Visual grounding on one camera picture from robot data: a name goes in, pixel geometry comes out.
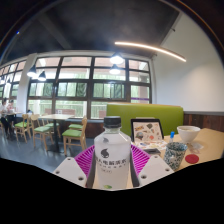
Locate colourful sticker sheet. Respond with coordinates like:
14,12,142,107
134,139,168,152

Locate wooden chairs with green seats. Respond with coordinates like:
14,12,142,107
13,113,89,155

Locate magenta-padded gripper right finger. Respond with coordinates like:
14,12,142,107
129,143,175,189

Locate curved linear ceiling light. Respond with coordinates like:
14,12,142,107
114,40,188,63

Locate black tablet with stickers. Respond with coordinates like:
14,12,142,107
130,117,165,144

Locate clear plastic wrapper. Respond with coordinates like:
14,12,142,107
189,141,205,152

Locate small blue-capped bottle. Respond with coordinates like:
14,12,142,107
168,130,176,144

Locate pendant ceiling lamps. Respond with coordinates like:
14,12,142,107
0,51,126,85

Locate dark phone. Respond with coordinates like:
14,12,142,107
143,147,162,156

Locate white drink bottle black cap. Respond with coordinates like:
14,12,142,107
93,115,132,191

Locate white ceramic bowl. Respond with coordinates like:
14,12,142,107
176,125,202,145

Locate person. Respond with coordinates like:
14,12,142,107
7,99,17,115
0,97,10,136

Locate light wooden dining table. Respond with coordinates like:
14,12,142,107
37,113,76,154

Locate dark-framed window wall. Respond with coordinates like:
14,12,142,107
0,55,154,120

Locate green booth sofa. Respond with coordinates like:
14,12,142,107
105,102,185,138

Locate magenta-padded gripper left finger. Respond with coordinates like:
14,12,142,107
52,144,98,190

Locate green patterned mug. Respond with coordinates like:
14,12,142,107
162,141,189,172

